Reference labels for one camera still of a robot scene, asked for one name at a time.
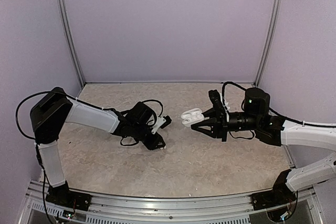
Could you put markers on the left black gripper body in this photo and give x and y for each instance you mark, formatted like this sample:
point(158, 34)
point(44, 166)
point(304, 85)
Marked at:
point(149, 144)

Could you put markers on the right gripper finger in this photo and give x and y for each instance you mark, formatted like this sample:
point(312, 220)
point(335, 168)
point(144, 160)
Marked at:
point(206, 128)
point(210, 113)

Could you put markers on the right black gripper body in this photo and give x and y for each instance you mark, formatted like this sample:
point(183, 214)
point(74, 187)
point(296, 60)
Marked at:
point(222, 126)

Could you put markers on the white earbud charging case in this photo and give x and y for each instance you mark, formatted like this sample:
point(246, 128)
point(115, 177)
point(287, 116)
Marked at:
point(191, 117)

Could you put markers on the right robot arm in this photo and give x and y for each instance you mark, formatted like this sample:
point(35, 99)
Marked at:
point(273, 129)

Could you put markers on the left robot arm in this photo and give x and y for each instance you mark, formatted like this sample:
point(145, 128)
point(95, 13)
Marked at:
point(56, 108)

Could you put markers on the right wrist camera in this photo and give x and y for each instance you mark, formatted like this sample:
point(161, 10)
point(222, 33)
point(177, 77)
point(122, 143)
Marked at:
point(218, 103)

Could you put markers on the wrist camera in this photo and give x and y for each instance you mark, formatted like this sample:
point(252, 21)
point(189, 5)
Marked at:
point(218, 103)
point(161, 123)

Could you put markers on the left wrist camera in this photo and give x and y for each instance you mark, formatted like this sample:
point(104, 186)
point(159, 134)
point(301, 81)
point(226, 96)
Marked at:
point(161, 123)

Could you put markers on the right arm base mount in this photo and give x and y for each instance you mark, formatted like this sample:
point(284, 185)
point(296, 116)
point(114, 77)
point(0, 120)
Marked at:
point(279, 194)

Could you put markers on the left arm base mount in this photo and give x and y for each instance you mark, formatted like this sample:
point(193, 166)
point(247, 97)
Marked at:
point(65, 197)

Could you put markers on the front aluminium rail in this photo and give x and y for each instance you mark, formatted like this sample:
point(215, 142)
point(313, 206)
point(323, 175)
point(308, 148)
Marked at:
point(109, 208)

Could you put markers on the right aluminium frame post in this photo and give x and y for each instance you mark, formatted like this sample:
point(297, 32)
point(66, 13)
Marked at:
point(268, 42)

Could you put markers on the aluminium frame post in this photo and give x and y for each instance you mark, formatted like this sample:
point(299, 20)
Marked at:
point(70, 42)
point(268, 42)

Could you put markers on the left aluminium frame post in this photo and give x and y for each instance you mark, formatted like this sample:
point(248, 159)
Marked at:
point(70, 42)

